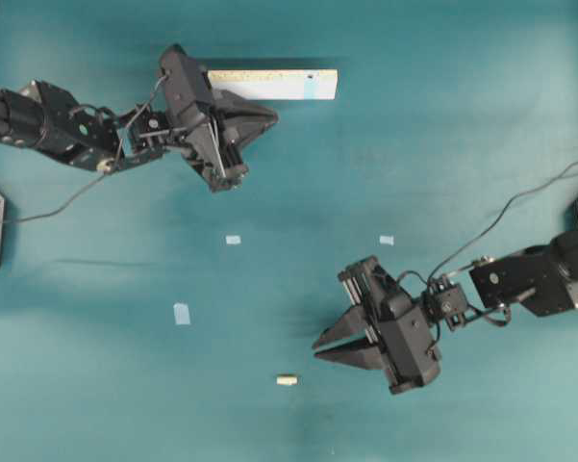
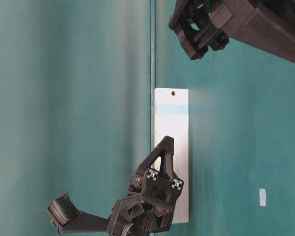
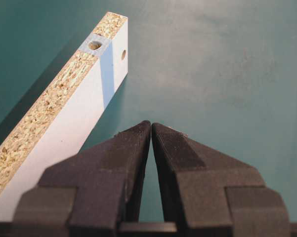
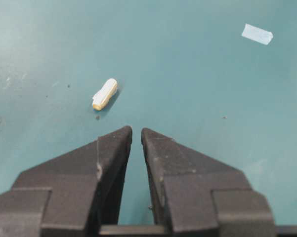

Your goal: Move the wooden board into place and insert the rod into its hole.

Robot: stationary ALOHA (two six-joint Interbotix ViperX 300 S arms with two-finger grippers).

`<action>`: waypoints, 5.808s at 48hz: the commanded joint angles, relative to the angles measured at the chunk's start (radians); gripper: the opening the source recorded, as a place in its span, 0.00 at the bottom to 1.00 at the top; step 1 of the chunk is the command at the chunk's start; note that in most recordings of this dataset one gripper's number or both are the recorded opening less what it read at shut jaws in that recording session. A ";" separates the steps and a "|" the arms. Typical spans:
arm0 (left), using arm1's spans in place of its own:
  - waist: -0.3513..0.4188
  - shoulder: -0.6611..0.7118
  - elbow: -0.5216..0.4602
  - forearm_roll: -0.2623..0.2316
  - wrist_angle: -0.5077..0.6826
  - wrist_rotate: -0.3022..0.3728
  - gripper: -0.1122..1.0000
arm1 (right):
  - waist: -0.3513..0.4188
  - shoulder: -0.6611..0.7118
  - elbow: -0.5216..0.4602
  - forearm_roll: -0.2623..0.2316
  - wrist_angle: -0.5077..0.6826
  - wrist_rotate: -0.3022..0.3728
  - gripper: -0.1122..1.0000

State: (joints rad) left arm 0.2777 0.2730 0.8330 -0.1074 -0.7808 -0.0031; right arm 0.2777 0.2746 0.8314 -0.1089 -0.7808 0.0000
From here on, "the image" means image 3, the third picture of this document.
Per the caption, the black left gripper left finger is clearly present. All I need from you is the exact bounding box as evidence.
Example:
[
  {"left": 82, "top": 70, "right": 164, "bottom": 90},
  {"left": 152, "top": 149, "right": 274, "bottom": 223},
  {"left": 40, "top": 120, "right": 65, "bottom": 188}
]
[{"left": 12, "top": 120, "right": 151, "bottom": 237}]

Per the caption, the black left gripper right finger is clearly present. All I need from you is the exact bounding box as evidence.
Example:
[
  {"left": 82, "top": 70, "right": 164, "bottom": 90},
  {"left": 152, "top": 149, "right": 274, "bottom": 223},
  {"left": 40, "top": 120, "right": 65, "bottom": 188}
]
[{"left": 152, "top": 123, "right": 291, "bottom": 237}]

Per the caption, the white particle board strip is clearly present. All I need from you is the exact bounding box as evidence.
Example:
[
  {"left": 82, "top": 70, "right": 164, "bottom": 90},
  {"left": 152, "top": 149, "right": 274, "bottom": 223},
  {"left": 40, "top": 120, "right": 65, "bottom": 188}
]
[{"left": 0, "top": 12, "right": 128, "bottom": 222}]

